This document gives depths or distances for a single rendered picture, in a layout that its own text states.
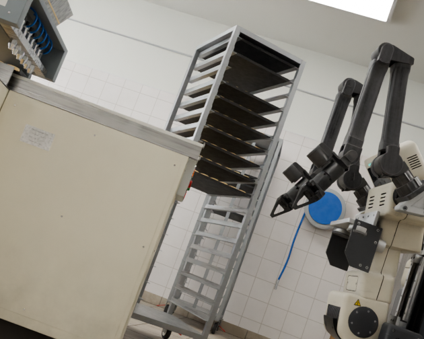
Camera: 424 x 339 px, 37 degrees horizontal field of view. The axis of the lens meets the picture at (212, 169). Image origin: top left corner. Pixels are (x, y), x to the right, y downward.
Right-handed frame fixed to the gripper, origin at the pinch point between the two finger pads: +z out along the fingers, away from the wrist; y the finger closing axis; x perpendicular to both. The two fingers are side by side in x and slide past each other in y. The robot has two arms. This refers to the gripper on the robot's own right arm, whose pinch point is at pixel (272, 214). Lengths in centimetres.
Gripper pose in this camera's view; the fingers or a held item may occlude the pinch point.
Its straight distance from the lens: 252.2
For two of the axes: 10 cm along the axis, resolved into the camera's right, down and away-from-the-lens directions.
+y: 0.7, -1.2, -9.9
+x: 6.7, 7.4, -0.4
